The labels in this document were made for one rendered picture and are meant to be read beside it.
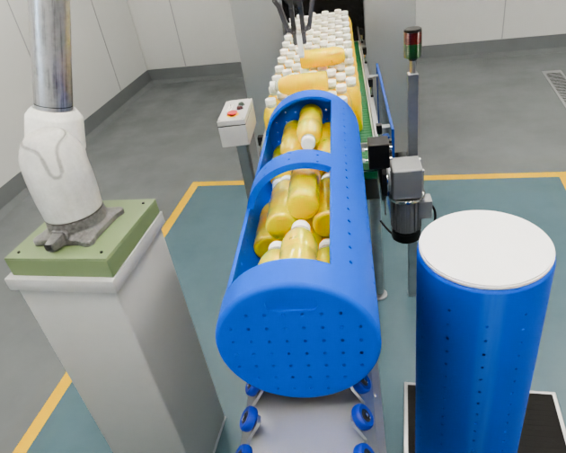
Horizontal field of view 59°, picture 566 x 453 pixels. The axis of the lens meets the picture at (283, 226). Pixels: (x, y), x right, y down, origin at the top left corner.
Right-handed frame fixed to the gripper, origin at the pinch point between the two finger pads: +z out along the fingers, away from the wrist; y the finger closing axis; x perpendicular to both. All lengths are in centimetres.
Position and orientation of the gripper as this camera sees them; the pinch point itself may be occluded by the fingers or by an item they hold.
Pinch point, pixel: (300, 44)
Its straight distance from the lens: 156.4
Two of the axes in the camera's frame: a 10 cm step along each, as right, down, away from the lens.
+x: -0.8, 5.7, -8.2
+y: -9.9, 0.7, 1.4
